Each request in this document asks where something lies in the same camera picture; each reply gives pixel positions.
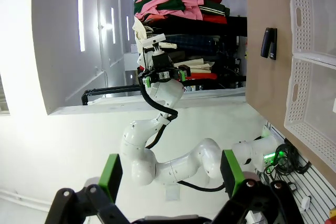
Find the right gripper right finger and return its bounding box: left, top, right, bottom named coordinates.
left=212, top=149, right=305, bottom=224

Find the dark plaid garment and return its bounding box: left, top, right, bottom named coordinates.
left=162, top=34, right=227, bottom=52

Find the black cable bundle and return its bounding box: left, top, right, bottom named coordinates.
left=262, top=142, right=313, bottom=180

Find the beige folded garment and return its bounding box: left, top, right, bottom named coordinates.
left=173, top=58, right=216, bottom=74

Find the cream garment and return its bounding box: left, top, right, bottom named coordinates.
left=132, top=16, right=148, bottom=65

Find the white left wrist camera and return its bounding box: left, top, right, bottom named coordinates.
left=143, top=34, right=166, bottom=55

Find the white perforated plastic basket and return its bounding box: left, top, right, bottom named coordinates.
left=288, top=0, right=336, bottom=55
left=283, top=54, right=336, bottom=168

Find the black garment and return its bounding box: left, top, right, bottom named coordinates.
left=146, top=16, right=247, bottom=36

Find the green garment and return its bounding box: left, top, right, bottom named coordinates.
left=133, top=0, right=230, bottom=18

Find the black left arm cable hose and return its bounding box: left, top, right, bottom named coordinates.
left=139, top=76, right=227, bottom=193

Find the black stapler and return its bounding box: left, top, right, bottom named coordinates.
left=260, top=27, right=278, bottom=61

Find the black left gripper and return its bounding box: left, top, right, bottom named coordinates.
left=138, top=65, right=191, bottom=90

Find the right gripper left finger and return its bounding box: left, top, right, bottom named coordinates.
left=44, top=153, right=132, bottom=224

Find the black metal frame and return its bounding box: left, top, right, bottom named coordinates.
left=81, top=84, right=144, bottom=105

